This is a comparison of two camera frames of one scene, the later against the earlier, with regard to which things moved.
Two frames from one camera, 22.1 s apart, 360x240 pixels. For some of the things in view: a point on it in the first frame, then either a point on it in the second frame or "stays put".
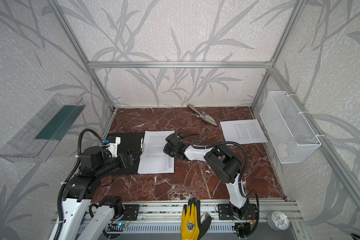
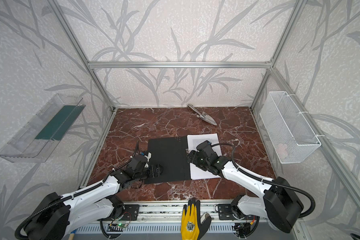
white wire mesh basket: x=291 y=137 stays put
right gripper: x=170 y=149 to x=195 y=156
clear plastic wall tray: x=37 y=143 stays put
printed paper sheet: x=243 y=131 to x=198 y=173
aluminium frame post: x=76 y=42 stays put
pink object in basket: x=282 y=150 stays put
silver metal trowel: x=204 y=116 stays put
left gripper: x=126 y=159 to x=153 y=170
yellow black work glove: x=192 y=228 stays put
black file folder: x=132 y=141 to x=170 y=153
